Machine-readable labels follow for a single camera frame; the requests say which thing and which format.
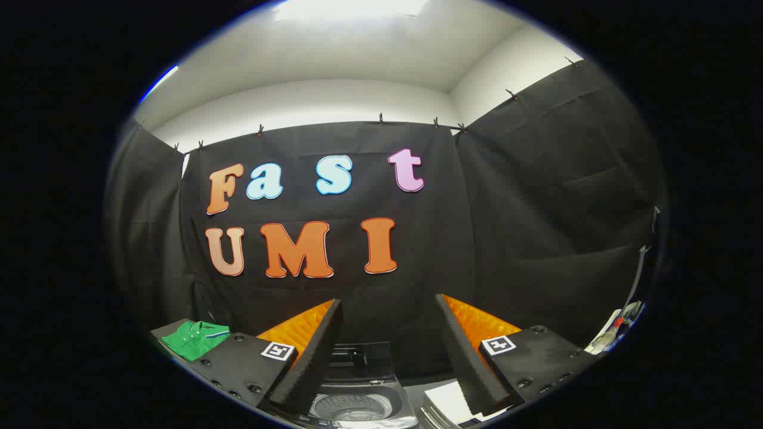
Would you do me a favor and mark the white board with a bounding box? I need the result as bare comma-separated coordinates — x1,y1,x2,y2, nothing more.
420,381,513,428

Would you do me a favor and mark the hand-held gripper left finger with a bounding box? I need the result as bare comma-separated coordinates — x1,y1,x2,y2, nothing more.
182,298,345,418

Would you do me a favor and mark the grey stand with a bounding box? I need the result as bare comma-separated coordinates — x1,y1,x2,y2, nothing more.
149,318,206,365

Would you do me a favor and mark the grey washing machine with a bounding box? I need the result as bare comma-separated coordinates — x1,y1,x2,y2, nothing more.
292,378,421,429

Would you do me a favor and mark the dark glass washing machine lid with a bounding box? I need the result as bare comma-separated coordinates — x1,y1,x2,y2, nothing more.
325,341,397,383

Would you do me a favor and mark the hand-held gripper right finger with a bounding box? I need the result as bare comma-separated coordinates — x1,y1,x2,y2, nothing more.
435,293,598,418

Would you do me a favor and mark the pile of mixed items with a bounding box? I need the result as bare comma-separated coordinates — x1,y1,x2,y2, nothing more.
586,300,646,356

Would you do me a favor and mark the green polo shirt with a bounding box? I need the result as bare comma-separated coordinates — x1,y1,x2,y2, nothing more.
161,320,231,362

